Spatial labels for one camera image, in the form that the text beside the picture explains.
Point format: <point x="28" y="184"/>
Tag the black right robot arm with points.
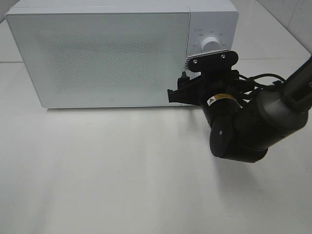
<point x="245" y="117"/>

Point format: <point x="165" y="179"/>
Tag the white microwave door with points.
<point x="102" y="60"/>

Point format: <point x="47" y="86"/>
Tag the upper white dial knob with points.
<point x="210" y="43"/>

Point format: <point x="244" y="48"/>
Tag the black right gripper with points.
<point x="214" y="92"/>

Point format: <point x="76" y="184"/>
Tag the white microwave oven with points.
<point x="206" y="17"/>

